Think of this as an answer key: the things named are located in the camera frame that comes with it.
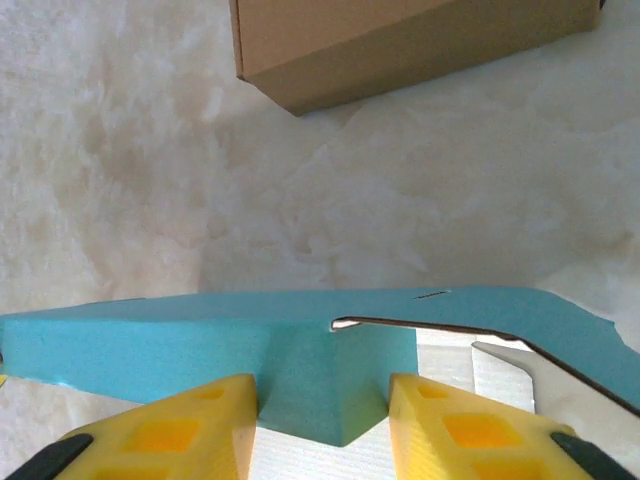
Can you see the white and teal paper box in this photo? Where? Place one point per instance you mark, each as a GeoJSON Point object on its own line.
{"type": "Point", "coordinates": [150, 340]}

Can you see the brown cardboard box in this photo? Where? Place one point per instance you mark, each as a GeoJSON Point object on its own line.
{"type": "Point", "coordinates": [400, 45]}

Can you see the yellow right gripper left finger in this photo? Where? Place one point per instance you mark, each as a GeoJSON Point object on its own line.
{"type": "Point", "coordinates": [175, 435]}

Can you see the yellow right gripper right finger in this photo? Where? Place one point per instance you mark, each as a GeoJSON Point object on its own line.
{"type": "Point", "coordinates": [475, 435]}

